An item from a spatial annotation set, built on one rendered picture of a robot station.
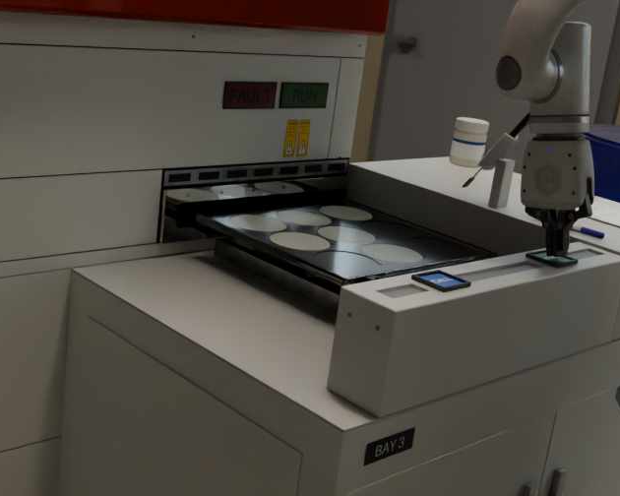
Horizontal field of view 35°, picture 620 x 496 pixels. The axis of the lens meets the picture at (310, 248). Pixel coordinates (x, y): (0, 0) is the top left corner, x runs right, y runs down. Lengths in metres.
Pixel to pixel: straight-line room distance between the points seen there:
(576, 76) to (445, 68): 3.29
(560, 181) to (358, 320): 0.40
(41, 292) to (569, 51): 0.88
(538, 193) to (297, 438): 0.52
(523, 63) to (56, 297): 0.81
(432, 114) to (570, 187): 3.35
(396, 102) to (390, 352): 3.79
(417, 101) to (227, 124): 3.15
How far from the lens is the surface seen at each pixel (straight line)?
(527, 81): 1.37
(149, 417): 1.48
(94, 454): 1.64
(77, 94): 1.54
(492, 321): 1.32
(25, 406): 1.67
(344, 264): 1.51
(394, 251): 1.61
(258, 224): 1.66
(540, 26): 1.36
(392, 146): 4.93
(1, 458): 1.69
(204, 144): 1.69
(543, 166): 1.45
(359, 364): 1.21
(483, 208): 1.74
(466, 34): 4.64
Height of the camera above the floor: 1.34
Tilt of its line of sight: 16 degrees down
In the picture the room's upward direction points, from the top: 8 degrees clockwise
